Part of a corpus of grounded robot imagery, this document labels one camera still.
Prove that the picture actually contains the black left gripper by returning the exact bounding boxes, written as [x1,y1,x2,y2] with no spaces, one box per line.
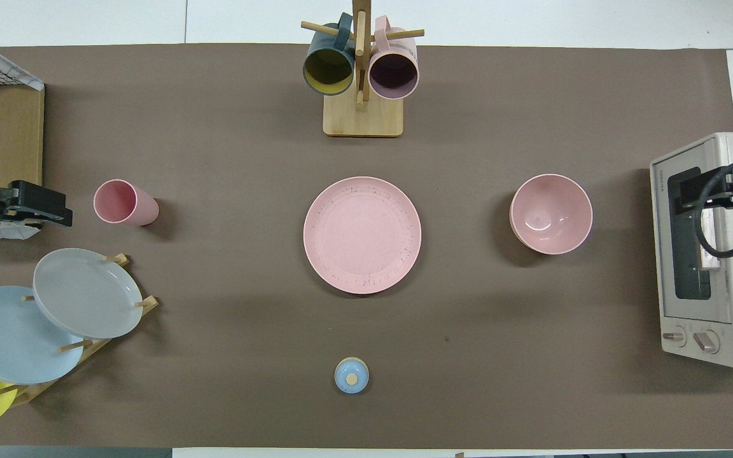
[0,180,73,228]

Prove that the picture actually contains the light blue plate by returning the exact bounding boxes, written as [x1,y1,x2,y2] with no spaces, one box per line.
[0,286,85,385]

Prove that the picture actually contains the wire and wood shelf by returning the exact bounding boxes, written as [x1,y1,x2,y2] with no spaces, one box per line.
[0,32,46,189]

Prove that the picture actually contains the wooden mug tree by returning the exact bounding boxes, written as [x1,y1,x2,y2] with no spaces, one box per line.
[300,0,425,137]

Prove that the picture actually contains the wooden plate rack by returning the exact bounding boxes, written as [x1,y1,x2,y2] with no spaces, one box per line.
[0,253,159,408]

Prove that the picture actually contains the white patterned cloth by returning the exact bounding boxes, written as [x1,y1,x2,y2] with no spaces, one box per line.
[0,32,45,91]

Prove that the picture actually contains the brown table mat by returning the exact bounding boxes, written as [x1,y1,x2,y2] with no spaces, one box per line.
[0,43,733,449]

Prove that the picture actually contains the grey plate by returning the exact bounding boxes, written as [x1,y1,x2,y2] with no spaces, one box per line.
[32,248,144,340]

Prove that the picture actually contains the dark teal mug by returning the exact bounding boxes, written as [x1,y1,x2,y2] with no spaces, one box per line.
[303,13,356,97]

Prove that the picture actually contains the pink speckled plate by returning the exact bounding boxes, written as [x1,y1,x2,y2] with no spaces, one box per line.
[304,176,422,295]

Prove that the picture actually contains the pink tumbler cup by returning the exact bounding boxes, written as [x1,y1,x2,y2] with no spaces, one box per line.
[93,179,160,226]

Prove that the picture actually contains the pink bowl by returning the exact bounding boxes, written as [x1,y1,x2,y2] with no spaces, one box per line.
[509,174,594,256]

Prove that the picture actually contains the pale pink mug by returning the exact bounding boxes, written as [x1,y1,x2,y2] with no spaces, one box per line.
[368,16,419,101]

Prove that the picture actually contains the small blue call bell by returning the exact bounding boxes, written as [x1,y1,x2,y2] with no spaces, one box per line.
[334,357,370,395]

